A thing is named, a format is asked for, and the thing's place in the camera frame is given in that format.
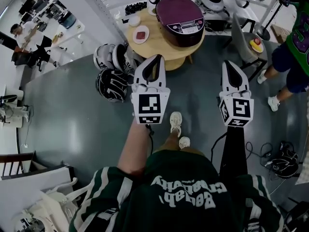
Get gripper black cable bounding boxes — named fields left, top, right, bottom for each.
left=144, top=124, right=155, bottom=154
left=211, top=131, right=227, bottom=171

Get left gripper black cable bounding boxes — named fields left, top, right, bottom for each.
left=144, top=124, right=155, bottom=154

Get yellow plate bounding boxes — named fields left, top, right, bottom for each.
left=249, top=39, right=264, bottom=53

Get tan shorts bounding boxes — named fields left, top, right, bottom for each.
left=154, top=145, right=206, bottom=157

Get wooden pallet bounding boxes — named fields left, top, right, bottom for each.
left=270, top=24, right=294, bottom=44

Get person's left forearm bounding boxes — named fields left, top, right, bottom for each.
left=117, top=117, right=154, bottom=176

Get purple rice cooker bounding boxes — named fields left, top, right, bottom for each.
left=155, top=0, right=206, bottom=48

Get black white patterned helmet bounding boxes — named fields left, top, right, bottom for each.
left=96, top=69, right=128, bottom=103

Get small white bowl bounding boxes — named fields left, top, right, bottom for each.
left=128, top=15, right=141, bottom=28

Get round wooden table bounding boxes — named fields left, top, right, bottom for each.
left=125, top=8, right=206, bottom=72

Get grey chair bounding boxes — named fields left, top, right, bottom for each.
left=231, top=13, right=268, bottom=82

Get white machine with black head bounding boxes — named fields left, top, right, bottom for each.
left=0, top=94, right=32, bottom=129

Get pile of black small parts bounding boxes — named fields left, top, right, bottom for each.
left=125, top=1, right=148, bottom=15

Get white ornate chair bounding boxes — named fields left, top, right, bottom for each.
left=14, top=177, right=97, bottom=232

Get person's right white shoe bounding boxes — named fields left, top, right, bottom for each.
left=178, top=136, right=191, bottom=149

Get white long desk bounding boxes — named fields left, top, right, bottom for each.
left=31, top=0, right=86, bottom=58

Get black standing fan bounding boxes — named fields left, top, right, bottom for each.
left=257, top=0, right=288, bottom=41

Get person's right forearm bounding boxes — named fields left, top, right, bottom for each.
left=218, top=126, right=249, bottom=178

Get white metal shelf rack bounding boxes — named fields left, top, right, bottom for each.
left=45, top=0, right=284, bottom=44

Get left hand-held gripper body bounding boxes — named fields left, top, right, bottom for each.
left=131, top=83, right=171, bottom=125

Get white side table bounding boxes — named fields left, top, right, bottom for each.
left=0, top=164, right=75, bottom=195

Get dark green striped shirt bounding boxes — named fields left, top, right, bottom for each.
left=69, top=148, right=284, bottom=232

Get black helmet with cables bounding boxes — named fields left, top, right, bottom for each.
left=271, top=141, right=300, bottom=179

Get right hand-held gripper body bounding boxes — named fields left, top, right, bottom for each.
left=219, top=90, right=255, bottom=128

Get person's left white shoe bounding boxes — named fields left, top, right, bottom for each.
left=169, top=111, right=183, bottom=134

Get dark wooden railing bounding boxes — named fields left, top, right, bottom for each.
left=0, top=151, right=36, bottom=176

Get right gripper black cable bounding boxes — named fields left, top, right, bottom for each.
left=211, top=131, right=227, bottom=171

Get person's white shoe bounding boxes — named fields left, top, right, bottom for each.
left=169, top=111, right=183, bottom=134
left=178, top=136, right=191, bottom=149

